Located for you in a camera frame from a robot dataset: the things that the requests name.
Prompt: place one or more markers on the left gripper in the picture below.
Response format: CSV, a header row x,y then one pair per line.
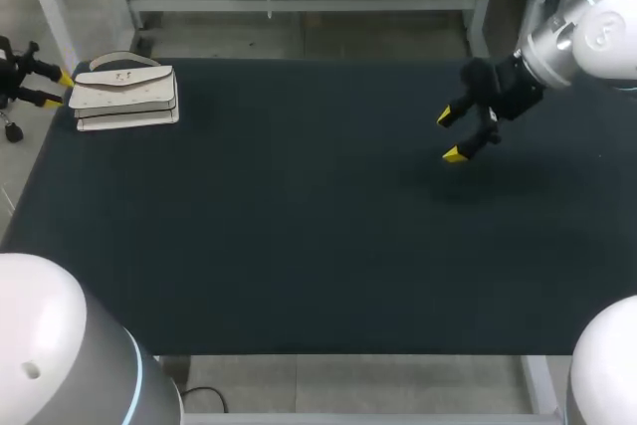
x,y
7,71

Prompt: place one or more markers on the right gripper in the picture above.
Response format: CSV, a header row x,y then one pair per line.
x,y
512,89

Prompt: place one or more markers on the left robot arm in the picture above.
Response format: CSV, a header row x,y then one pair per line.
x,y
60,345

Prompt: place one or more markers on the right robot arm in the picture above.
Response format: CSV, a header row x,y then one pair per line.
x,y
602,37

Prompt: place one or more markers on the black caster wheel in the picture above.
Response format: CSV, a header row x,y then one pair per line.
x,y
13,131

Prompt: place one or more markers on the white leather handbag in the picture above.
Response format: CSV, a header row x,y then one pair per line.
x,y
124,96

